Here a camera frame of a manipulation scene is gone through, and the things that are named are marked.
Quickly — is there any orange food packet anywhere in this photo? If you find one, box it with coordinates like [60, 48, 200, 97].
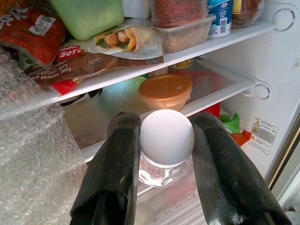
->
[230, 130, 253, 148]

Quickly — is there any wrap picture food packet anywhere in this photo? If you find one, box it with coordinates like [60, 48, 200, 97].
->
[87, 24, 165, 62]

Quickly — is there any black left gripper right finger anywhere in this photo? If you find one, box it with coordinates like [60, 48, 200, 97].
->
[188, 112, 293, 225]

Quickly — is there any white edged fridge shelf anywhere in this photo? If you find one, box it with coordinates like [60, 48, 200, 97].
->
[81, 58, 257, 165]
[46, 20, 282, 105]

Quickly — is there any red orange snack bag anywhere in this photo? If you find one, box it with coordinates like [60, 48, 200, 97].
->
[0, 4, 67, 68]

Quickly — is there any warning label sticker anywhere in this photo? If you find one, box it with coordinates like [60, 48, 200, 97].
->
[247, 116, 280, 156]

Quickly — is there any green food packet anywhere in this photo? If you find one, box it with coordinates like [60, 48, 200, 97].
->
[219, 112, 241, 135]

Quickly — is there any clear bubble wrap sheet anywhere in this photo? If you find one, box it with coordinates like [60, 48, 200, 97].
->
[0, 46, 91, 225]

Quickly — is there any red food packet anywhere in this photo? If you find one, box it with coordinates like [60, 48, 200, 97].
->
[206, 102, 222, 119]

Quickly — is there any orange lid round container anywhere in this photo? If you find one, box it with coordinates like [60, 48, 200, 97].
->
[138, 74, 193, 113]

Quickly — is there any clear bottle white cap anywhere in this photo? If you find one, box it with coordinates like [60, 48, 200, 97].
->
[137, 109, 196, 188]

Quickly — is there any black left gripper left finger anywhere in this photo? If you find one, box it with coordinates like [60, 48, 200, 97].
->
[70, 111, 143, 225]

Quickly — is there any brown bread bag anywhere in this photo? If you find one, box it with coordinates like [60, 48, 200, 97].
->
[23, 42, 166, 93]

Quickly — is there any clear plastic food tub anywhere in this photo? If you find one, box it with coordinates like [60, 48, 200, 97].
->
[152, 14, 217, 54]

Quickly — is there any yellow food item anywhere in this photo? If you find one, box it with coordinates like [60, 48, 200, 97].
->
[168, 59, 195, 69]

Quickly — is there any green plastic container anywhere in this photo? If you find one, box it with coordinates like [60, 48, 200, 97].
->
[48, 0, 125, 41]

